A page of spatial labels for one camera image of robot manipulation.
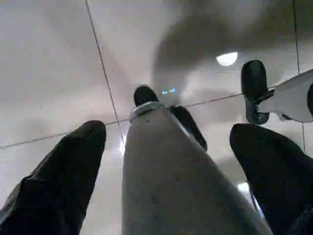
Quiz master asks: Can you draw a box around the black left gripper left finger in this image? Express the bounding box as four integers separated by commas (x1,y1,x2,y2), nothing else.
0,120,107,235

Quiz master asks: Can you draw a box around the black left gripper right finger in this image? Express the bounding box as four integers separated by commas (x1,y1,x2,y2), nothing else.
229,123,313,235

